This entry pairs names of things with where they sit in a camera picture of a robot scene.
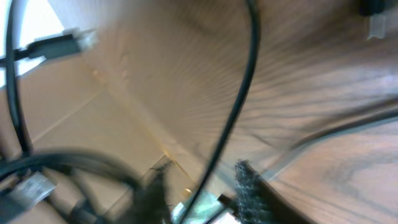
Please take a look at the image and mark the cardboard panel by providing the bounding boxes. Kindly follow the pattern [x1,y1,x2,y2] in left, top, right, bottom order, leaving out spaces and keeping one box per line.
[0,55,200,224]

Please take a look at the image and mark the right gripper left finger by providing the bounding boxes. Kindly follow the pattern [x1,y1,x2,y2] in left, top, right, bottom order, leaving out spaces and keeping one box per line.
[115,160,173,224]

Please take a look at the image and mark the black USB cable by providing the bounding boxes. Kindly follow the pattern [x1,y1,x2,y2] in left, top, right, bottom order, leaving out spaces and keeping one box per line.
[0,0,398,224]

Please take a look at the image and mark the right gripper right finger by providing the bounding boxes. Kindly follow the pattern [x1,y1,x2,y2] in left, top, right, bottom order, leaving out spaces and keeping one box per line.
[235,161,315,224]

